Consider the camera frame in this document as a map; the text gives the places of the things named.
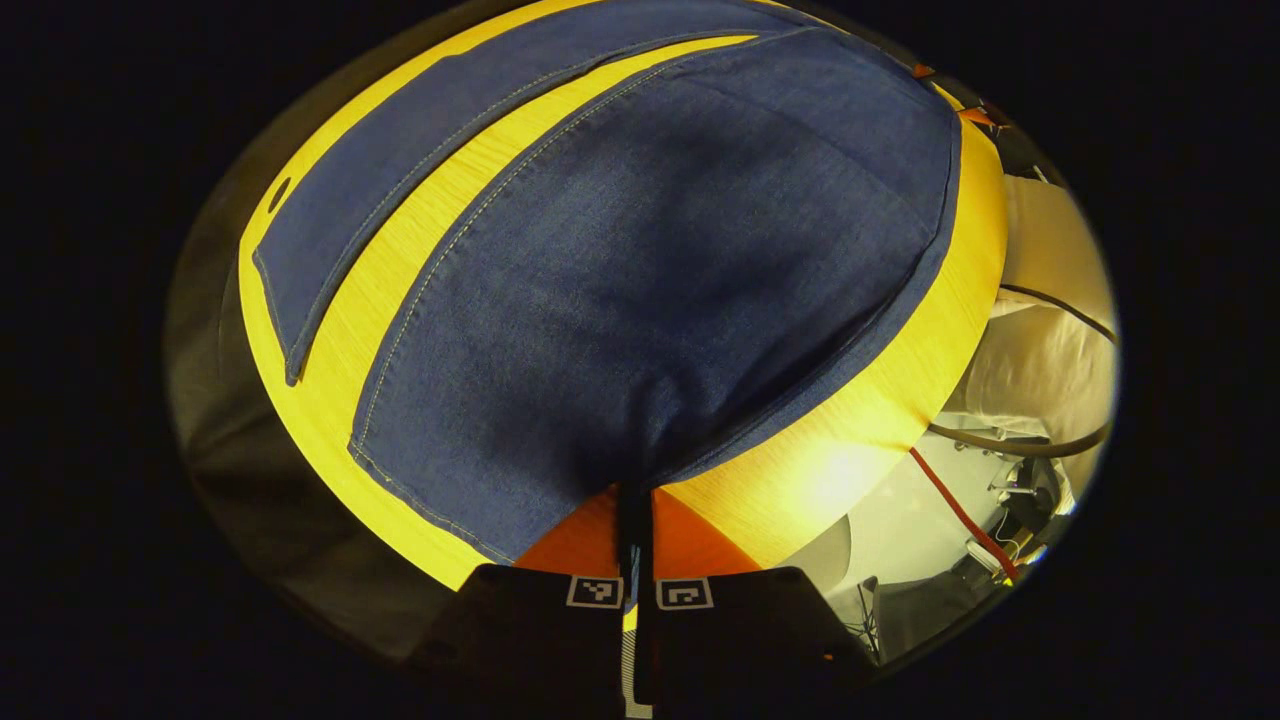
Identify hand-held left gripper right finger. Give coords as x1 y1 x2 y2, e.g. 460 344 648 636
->
637 483 875 708

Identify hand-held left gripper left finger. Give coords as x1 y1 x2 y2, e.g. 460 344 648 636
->
408 483 633 708

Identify blue denim jeans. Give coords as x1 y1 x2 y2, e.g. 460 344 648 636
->
250 0 963 566

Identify person's light clothing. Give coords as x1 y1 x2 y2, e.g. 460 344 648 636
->
945 175 1119 441

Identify white rounded object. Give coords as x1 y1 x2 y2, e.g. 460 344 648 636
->
775 513 853 593

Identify office chair base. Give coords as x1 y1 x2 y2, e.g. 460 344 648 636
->
955 435 1076 561

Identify thin black cable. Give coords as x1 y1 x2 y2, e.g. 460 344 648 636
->
1000 283 1118 346

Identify red cable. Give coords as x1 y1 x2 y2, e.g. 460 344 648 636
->
908 447 1023 586

